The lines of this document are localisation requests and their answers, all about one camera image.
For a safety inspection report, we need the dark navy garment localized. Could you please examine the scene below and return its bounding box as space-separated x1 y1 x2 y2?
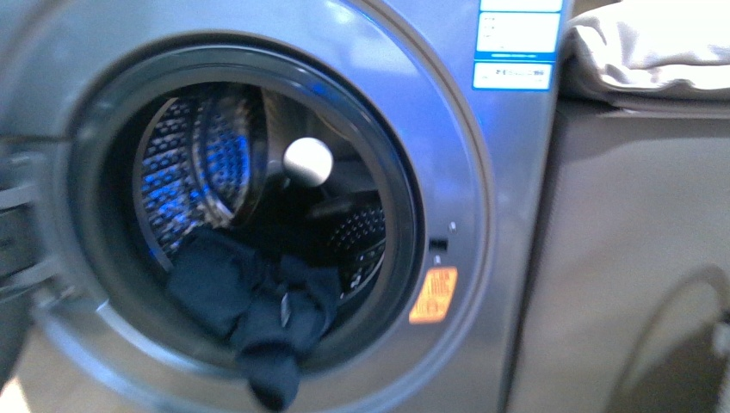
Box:
166 227 342 411

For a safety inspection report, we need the grey front-load washing machine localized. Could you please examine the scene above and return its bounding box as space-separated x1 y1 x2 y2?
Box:
1 1 556 412

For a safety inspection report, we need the washing machine door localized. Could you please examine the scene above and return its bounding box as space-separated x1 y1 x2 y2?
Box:
1 138 71 386

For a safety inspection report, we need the orange warning sticker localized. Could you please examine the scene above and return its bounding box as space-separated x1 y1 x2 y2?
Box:
408 267 458 324

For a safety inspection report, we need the white blue energy label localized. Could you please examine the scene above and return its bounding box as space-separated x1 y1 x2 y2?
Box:
473 0 565 92

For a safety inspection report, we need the grey fabric-covered cabinet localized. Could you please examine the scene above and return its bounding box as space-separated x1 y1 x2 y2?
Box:
506 99 729 412

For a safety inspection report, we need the beige folded cloth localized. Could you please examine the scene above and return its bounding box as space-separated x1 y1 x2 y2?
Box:
560 1 729 113

